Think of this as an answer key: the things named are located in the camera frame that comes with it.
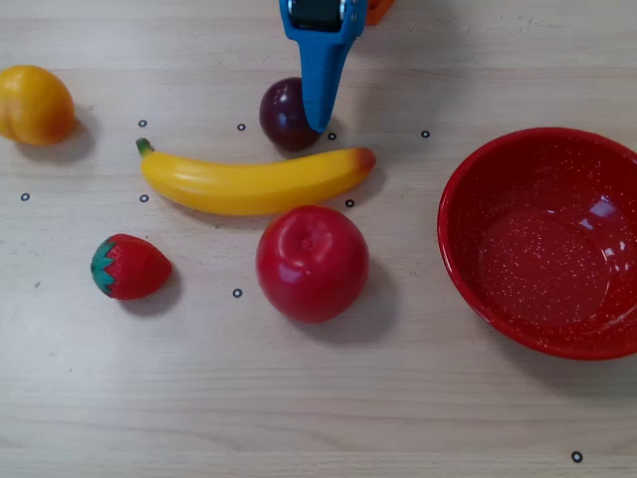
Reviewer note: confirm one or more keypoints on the orange robot base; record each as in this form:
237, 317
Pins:
379, 10

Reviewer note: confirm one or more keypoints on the yellow orange toy peach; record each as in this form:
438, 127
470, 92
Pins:
35, 104

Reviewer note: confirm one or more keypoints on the red toy strawberry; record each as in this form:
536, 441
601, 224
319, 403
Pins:
132, 269

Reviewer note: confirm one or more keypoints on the yellow toy banana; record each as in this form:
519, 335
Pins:
249, 186

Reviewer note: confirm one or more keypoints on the red speckled enamel bowl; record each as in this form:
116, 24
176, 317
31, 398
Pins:
537, 279

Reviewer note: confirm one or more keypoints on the dark purple toy plum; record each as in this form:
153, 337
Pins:
281, 119

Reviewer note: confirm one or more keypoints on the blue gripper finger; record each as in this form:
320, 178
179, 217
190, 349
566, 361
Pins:
321, 84

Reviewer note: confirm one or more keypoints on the red toy apple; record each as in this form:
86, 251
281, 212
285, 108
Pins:
311, 264

